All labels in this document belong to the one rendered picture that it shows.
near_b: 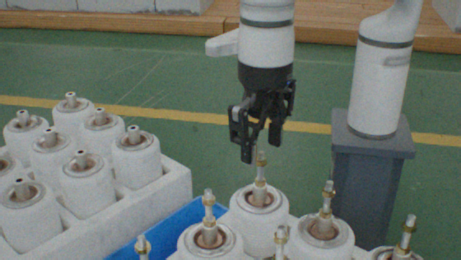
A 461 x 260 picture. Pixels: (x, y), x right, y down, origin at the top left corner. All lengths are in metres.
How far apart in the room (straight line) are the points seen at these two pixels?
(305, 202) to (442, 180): 0.40
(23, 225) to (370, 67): 0.62
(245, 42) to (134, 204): 0.41
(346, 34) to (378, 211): 1.44
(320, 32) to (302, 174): 1.12
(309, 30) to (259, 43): 1.67
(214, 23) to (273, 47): 1.72
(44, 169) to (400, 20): 0.69
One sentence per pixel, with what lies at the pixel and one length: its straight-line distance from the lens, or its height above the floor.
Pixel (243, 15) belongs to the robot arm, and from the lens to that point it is 0.58.
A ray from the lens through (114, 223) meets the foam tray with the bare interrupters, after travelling 0.86.
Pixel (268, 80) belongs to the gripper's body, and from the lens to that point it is 0.59.
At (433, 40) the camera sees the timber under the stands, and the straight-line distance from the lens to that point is 2.30.
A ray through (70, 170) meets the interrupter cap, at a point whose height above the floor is 0.25.
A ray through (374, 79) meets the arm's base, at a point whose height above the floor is 0.41.
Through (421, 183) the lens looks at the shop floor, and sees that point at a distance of 1.29.
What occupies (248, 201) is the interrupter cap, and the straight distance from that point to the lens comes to 0.73.
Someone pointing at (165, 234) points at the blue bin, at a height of 0.09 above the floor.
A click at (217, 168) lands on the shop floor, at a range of 1.26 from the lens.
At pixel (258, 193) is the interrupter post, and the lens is 0.72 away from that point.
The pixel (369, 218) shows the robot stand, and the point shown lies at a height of 0.14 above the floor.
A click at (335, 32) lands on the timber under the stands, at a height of 0.06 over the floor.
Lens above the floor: 0.71
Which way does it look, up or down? 30 degrees down
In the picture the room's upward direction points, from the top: straight up
